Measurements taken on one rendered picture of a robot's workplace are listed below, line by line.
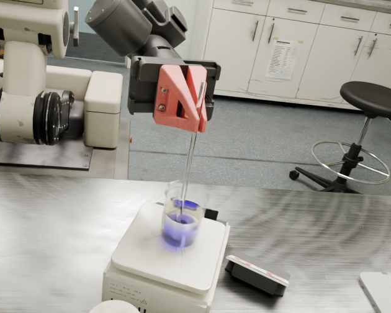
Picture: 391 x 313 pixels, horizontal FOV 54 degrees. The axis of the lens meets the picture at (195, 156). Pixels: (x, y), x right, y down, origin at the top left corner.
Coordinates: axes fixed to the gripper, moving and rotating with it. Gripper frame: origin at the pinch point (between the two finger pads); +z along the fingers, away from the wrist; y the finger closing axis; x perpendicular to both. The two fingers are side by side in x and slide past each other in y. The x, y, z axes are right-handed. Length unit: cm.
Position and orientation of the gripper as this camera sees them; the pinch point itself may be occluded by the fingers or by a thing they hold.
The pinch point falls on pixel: (197, 122)
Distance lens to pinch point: 37.6
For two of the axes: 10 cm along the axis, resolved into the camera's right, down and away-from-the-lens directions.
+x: -1.7, 8.4, 5.1
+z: 3.2, 5.4, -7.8
